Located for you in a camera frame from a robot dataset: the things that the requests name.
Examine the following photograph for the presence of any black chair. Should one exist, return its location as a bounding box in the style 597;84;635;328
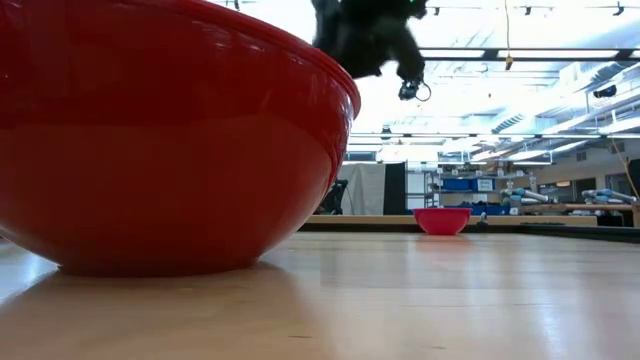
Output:
317;179;350;216

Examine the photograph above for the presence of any grey cloth cover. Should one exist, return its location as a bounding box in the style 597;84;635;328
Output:
337;163;387;217

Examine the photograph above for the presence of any long wooden board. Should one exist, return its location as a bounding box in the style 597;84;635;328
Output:
304;214;599;227

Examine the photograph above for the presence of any black curtain panel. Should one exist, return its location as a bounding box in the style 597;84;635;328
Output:
382;161;408;217

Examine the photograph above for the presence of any small pinkish red bowl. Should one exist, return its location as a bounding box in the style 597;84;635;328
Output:
412;207;473;237

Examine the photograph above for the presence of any blue storage bin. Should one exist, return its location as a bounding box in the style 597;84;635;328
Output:
441;177;496;193

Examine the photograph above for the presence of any large red bowl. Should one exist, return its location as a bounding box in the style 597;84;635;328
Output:
0;0;362;279

